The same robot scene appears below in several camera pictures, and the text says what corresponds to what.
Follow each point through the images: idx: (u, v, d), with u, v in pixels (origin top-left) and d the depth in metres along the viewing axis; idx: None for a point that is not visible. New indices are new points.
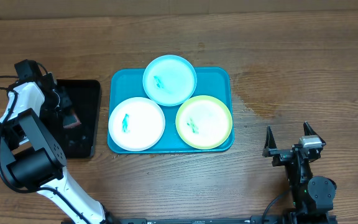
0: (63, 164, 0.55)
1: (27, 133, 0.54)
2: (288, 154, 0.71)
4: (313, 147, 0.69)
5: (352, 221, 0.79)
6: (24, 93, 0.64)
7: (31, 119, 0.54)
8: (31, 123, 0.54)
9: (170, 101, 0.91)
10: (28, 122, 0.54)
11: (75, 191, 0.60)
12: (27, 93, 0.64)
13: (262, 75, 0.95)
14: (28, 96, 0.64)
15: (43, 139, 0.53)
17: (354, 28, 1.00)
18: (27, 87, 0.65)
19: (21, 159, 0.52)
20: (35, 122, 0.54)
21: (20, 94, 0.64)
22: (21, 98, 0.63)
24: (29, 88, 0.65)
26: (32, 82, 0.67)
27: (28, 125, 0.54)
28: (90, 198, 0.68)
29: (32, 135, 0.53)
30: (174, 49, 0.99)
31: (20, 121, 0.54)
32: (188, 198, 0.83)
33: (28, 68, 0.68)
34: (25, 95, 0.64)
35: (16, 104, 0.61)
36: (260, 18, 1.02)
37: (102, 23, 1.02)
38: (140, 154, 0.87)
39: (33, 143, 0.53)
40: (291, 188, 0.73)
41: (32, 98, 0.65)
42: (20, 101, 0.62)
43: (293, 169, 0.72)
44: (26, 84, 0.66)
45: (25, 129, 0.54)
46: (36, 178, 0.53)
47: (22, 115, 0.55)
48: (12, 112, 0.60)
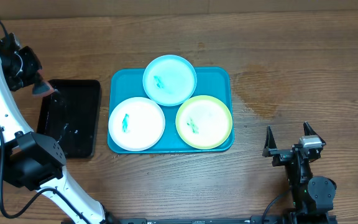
0: (63, 163, 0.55)
1: (31, 154, 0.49)
2: (289, 153, 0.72)
4: (313, 146, 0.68)
5: (352, 221, 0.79)
6: None
7: (35, 145, 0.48)
8: (35, 147, 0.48)
9: (171, 101, 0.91)
10: (33, 147, 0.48)
11: (75, 191, 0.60)
12: None
13: (262, 75, 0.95)
14: (0, 88, 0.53)
15: (48, 155, 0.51)
17: (354, 27, 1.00)
18: None
19: (25, 168, 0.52)
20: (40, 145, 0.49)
21: None
22: None
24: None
26: None
27: (33, 149, 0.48)
28: (91, 198, 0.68)
29: (37, 155, 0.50)
30: (174, 49, 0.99)
31: (22, 146, 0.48)
32: (188, 198, 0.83)
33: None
34: None
35: None
36: (260, 18, 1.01)
37: (101, 23, 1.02)
38: (140, 154, 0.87)
39: (37, 158, 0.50)
40: (291, 188, 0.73)
41: (0, 79, 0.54)
42: None
43: (293, 168, 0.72)
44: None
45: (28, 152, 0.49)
46: (40, 179, 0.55)
47: (22, 137, 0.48)
48: (0, 129, 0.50)
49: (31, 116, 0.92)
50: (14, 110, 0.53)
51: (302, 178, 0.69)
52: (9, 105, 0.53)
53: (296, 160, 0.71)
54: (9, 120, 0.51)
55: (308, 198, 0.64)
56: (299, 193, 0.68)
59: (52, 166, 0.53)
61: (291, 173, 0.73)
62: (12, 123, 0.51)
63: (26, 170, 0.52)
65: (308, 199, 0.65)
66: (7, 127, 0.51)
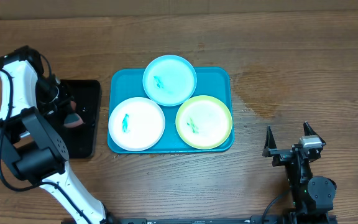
0: (65, 158, 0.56)
1: (31, 132, 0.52)
2: (289, 154, 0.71)
4: (313, 146, 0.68)
5: (352, 221, 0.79)
6: (20, 77, 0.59)
7: (33, 118, 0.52)
8: (35, 122, 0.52)
9: (171, 101, 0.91)
10: (33, 121, 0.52)
11: (76, 188, 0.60)
12: (23, 78, 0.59)
13: (262, 75, 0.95)
14: (25, 82, 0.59)
15: (48, 136, 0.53)
17: (354, 27, 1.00)
18: (21, 68, 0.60)
19: (25, 152, 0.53)
20: (40, 121, 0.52)
21: (15, 78, 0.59)
22: (17, 84, 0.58)
24: (23, 69, 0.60)
26: (25, 61, 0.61)
27: (32, 124, 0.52)
28: (91, 197, 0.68)
29: (36, 134, 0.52)
30: (174, 49, 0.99)
31: (23, 119, 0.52)
32: (188, 198, 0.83)
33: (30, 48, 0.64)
34: (20, 78, 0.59)
35: (13, 95, 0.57)
36: (260, 18, 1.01)
37: (101, 23, 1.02)
38: (140, 154, 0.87)
39: (36, 140, 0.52)
40: (291, 188, 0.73)
41: (29, 81, 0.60)
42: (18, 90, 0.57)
43: (293, 169, 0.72)
44: (19, 65, 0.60)
45: (29, 128, 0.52)
46: (40, 172, 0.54)
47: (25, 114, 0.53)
48: (12, 106, 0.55)
49: None
50: (32, 102, 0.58)
51: (302, 179, 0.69)
52: (28, 98, 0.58)
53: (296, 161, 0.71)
54: (20, 102, 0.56)
55: (308, 198, 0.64)
56: (299, 193, 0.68)
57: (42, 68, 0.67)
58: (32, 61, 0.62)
59: (51, 154, 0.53)
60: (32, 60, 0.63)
61: (291, 173, 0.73)
62: (23, 105, 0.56)
63: (25, 154, 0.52)
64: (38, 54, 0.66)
65: (308, 200, 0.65)
66: (18, 108, 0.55)
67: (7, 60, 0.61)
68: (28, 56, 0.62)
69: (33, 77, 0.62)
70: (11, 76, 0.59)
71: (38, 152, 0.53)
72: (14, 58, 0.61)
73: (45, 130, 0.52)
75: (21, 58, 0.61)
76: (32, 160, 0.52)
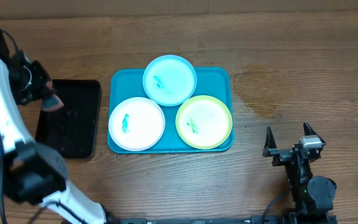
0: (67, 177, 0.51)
1: (32, 165, 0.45)
2: (289, 153, 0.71)
4: (312, 146, 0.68)
5: (352, 221, 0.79)
6: None
7: (34, 155, 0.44)
8: (35, 157, 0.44)
9: (171, 101, 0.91)
10: (32, 158, 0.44)
11: (78, 203, 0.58)
12: None
13: (262, 75, 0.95)
14: (3, 94, 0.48)
15: (50, 168, 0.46)
17: (354, 27, 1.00)
18: None
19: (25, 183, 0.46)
20: (40, 156, 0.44)
21: None
22: None
24: None
26: None
27: (32, 159, 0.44)
28: (91, 201, 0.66)
29: (37, 168, 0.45)
30: (174, 49, 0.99)
31: (21, 155, 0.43)
32: (188, 198, 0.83)
33: None
34: None
35: None
36: (260, 18, 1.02)
37: (102, 23, 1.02)
38: (140, 154, 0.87)
39: (39, 171, 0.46)
40: (291, 188, 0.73)
41: (5, 89, 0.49)
42: None
43: (293, 169, 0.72)
44: None
45: (29, 162, 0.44)
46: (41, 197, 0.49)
47: (22, 148, 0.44)
48: (0, 136, 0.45)
49: (31, 116, 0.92)
50: (17, 118, 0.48)
51: (302, 179, 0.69)
52: (12, 115, 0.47)
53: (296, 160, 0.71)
54: (9, 127, 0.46)
55: (308, 198, 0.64)
56: (299, 193, 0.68)
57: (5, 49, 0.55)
58: None
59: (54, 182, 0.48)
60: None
61: (291, 173, 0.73)
62: (13, 133, 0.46)
63: (27, 186, 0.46)
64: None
65: (308, 200, 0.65)
66: (8, 137, 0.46)
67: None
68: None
69: (5, 72, 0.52)
70: None
71: (41, 184, 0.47)
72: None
73: (46, 163, 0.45)
75: None
76: (35, 192, 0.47)
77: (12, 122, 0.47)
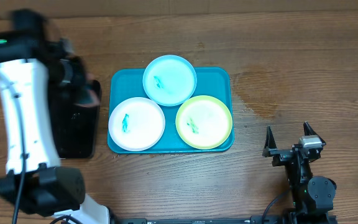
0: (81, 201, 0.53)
1: (50, 188, 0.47)
2: (288, 153, 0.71)
4: (312, 145, 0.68)
5: (352, 221, 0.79)
6: (28, 98, 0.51)
7: (56, 178, 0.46)
8: (56, 180, 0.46)
9: (171, 101, 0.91)
10: (52, 183, 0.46)
11: (86, 216, 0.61)
12: (33, 97, 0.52)
13: (262, 75, 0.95)
14: (37, 114, 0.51)
15: (66, 193, 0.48)
17: (354, 27, 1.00)
18: (27, 73, 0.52)
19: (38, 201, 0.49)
20: (59, 182, 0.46)
21: (22, 96, 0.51)
22: (28, 119, 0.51)
24: (30, 74, 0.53)
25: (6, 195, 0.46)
26: (30, 60, 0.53)
27: (53, 183, 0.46)
28: (98, 206, 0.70)
29: (55, 191, 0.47)
30: (174, 49, 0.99)
31: (41, 180, 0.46)
32: (188, 198, 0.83)
33: (30, 26, 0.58)
34: (31, 111, 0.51)
35: (26, 137, 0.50)
36: (260, 18, 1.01)
37: (102, 23, 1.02)
38: (140, 154, 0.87)
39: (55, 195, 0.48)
40: (291, 188, 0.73)
41: (40, 107, 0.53)
42: (30, 125, 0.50)
43: (293, 169, 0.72)
44: (25, 66, 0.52)
45: (49, 185, 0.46)
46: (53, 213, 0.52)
47: (44, 171, 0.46)
48: (25, 154, 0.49)
49: None
50: (47, 139, 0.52)
51: (302, 178, 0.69)
52: (41, 132, 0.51)
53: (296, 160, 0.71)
54: (36, 148, 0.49)
55: (308, 198, 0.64)
56: (299, 193, 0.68)
57: (45, 50, 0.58)
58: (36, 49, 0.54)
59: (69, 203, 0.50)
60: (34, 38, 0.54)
61: (291, 173, 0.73)
62: (40, 153, 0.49)
63: (38, 205, 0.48)
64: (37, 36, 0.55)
65: (308, 200, 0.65)
66: (32, 156, 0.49)
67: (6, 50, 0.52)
68: (32, 41, 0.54)
69: (41, 80, 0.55)
70: (17, 96, 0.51)
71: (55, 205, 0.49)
72: (17, 48, 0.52)
73: (63, 188, 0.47)
75: (26, 56, 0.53)
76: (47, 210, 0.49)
77: (41, 142, 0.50)
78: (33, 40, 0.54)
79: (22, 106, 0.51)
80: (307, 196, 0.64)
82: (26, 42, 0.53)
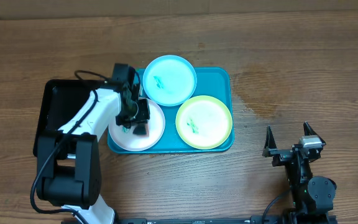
0: (91, 203, 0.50)
1: (78, 157, 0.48)
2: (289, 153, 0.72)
4: (312, 145, 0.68)
5: (352, 221, 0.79)
6: (103, 106, 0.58)
7: (90, 147, 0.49)
8: (88, 149, 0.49)
9: (171, 101, 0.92)
10: (86, 148, 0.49)
11: (93, 216, 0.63)
12: (105, 107, 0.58)
13: (262, 75, 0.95)
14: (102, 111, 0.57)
15: (89, 172, 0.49)
17: (354, 27, 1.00)
18: (111, 94, 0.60)
19: (61, 174, 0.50)
20: (91, 152, 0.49)
21: (99, 102, 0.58)
22: (95, 109, 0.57)
24: (112, 100, 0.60)
25: (44, 147, 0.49)
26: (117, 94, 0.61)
27: (84, 151, 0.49)
28: (107, 210, 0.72)
29: (81, 162, 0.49)
30: (174, 49, 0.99)
31: (79, 141, 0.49)
32: (188, 198, 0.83)
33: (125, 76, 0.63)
34: (100, 107, 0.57)
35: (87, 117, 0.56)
36: (260, 18, 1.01)
37: (102, 23, 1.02)
38: (140, 154, 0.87)
39: (78, 170, 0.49)
40: (291, 188, 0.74)
41: (106, 114, 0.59)
42: (93, 119, 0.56)
43: (293, 169, 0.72)
44: (110, 93, 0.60)
45: (79, 152, 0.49)
46: (62, 201, 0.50)
47: (84, 137, 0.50)
48: (78, 125, 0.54)
49: (31, 116, 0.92)
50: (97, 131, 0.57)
51: (302, 178, 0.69)
52: (97, 126, 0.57)
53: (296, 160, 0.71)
54: (87, 127, 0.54)
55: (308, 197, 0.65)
56: (299, 193, 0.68)
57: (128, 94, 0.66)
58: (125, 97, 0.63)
59: (81, 193, 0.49)
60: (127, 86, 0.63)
61: (291, 174, 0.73)
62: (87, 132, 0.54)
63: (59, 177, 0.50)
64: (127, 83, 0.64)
65: (308, 200, 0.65)
66: (82, 130, 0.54)
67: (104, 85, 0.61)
68: (123, 91, 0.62)
69: (114, 109, 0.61)
70: (97, 100, 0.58)
71: (71, 184, 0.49)
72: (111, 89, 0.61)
73: (89, 163, 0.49)
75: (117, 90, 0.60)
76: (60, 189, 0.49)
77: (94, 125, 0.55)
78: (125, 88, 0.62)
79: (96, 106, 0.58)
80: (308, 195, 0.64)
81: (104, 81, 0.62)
82: (122, 86, 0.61)
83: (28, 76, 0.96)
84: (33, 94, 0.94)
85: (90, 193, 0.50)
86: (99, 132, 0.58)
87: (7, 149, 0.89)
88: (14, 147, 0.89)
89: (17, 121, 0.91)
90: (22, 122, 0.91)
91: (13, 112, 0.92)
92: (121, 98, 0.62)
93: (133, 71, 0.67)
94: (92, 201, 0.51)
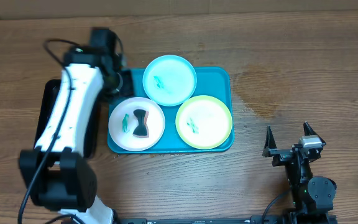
0: (88, 204, 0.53)
1: (65, 175, 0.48)
2: (288, 153, 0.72)
4: (312, 145, 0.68)
5: (352, 221, 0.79)
6: (81, 93, 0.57)
7: (74, 166, 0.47)
8: (73, 168, 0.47)
9: (170, 101, 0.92)
10: (69, 167, 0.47)
11: (91, 218, 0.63)
12: (82, 96, 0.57)
13: (262, 75, 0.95)
14: (81, 104, 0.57)
15: (79, 186, 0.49)
17: (354, 27, 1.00)
18: (88, 76, 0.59)
19: (51, 188, 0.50)
20: (77, 170, 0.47)
21: (75, 90, 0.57)
22: (72, 104, 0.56)
24: (91, 79, 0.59)
25: (27, 169, 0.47)
26: (95, 68, 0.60)
27: (70, 170, 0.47)
28: (105, 210, 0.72)
29: (69, 178, 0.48)
30: (174, 49, 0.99)
31: (62, 162, 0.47)
32: (188, 198, 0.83)
33: (104, 42, 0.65)
34: (77, 99, 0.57)
35: (64, 119, 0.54)
36: (260, 18, 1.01)
37: (102, 23, 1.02)
38: (140, 154, 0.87)
39: (68, 185, 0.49)
40: (291, 188, 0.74)
41: (85, 102, 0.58)
42: (73, 114, 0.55)
43: (293, 168, 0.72)
44: (87, 70, 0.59)
45: (64, 172, 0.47)
46: (59, 208, 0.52)
47: (66, 155, 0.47)
48: (57, 135, 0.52)
49: (31, 116, 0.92)
50: (79, 129, 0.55)
51: (302, 178, 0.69)
52: (78, 122, 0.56)
53: (296, 160, 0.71)
54: (66, 130, 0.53)
55: (308, 198, 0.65)
56: (299, 193, 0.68)
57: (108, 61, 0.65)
58: (104, 63, 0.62)
59: (76, 201, 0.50)
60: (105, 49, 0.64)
61: (291, 173, 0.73)
62: (70, 139, 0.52)
63: (50, 191, 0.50)
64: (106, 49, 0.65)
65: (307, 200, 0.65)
66: (63, 140, 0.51)
67: (79, 53, 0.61)
68: (100, 56, 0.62)
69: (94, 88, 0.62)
70: (73, 88, 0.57)
71: (64, 195, 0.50)
72: (86, 57, 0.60)
73: (78, 179, 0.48)
75: (92, 63, 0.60)
76: (54, 200, 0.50)
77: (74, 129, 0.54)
78: (102, 55, 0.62)
79: (72, 96, 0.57)
80: (307, 195, 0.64)
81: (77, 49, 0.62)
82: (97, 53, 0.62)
83: (28, 76, 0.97)
84: (34, 94, 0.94)
85: (84, 198, 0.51)
86: (82, 127, 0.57)
87: (7, 149, 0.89)
88: (14, 147, 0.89)
89: (17, 121, 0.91)
90: (22, 123, 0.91)
91: (14, 112, 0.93)
92: (99, 65, 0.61)
93: (113, 36, 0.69)
94: (89, 201, 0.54)
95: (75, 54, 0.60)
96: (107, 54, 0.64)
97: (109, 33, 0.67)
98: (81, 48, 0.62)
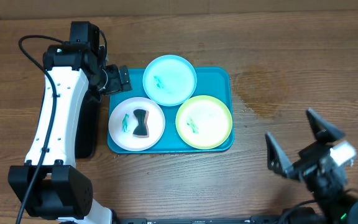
0: (86, 211, 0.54)
1: (58, 190, 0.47)
2: (310, 168, 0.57)
4: (345, 160, 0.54)
5: None
6: (66, 99, 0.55)
7: (66, 182, 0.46)
8: (65, 184, 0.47)
9: (171, 101, 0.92)
10: (61, 183, 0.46)
11: (90, 221, 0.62)
12: (67, 102, 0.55)
13: (262, 75, 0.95)
14: (68, 112, 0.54)
15: (74, 198, 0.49)
17: (354, 27, 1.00)
18: (73, 79, 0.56)
19: (46, 201, 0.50)
20: (70, 185, 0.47)
21: (60, 98, 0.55)
22: (58, 112, 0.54)
24: (75, 83, 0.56)
25: (20, 185, 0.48)
26: (79, 70, 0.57)
27: (63, 186, 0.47)
28: (104, 211, 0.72)
29: (63, 193, 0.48)
30: (174, 49, 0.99)
31: (53, 178, 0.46)
32: (188, 198, 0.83)
33: (86, 39, 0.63)
34: (63, 107, 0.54)
35: (52, 129, 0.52)
36: (260, 18, 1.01)
37: (101, 23, 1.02)
38: (140, 154, 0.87)
39: (62, 198, 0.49)
40: (318, 198, 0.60)
41: (73, 107, 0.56)
42: (60, 124, 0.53)
43: (318, 186, 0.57)
44: (71, 74, 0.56)
45: (57, 187, 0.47)
46: (56, 217, 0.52)
47: (58, 169, 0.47)
48: (46, 149, 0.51)
49: (31, 117, 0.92)
50: (69, 137, 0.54)
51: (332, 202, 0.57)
52: (68, 130, 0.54)
53: (321, 177, 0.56)
54: (53, 142, 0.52)
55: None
56: (337, 216, 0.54)
57: (92, 58, 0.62)
58: (87, 62, 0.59)
59: (73, 211, 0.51)
60: (88, 46, 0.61)
61: (312, 186, 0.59)
62: (58, 151, 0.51)
63: (46, 203, 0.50)
64: (89, 45, 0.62)
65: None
66: (53, 154, 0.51)
67: (59, 54, 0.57)
68: (84, 55, 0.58)
69: (82, 90, 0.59)
70: (57, 95, 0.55)
71: (59, 206, 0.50)
72: (69, 58, 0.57)
73: (71, 193, 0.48)
75: (76, 65, 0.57)
76: (50, 211, 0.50)
77: (63, 140, 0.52)
78: (86, 53, 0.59)
79: (57, 104, 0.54)
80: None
81: (58, 49, 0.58)
82: (80, 50, 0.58)
83: (28, 76, 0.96)
84: (34, 94, 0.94)
85: (81, 208, 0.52)
86: (73, 133, 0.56)
87: (7, 149, 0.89)
88: (14, 147, 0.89)
89: (17, 121, 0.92)
90: (22, 123, 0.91)
91: (14, 112, 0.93)
92: (83, 65, 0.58)
93: (95, 32, 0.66)
94: (86, 209, 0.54)
95: (55, 56, 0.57)
96: (89, 52, 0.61)
97: (90, 30, 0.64)
98: (61, 48, 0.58)
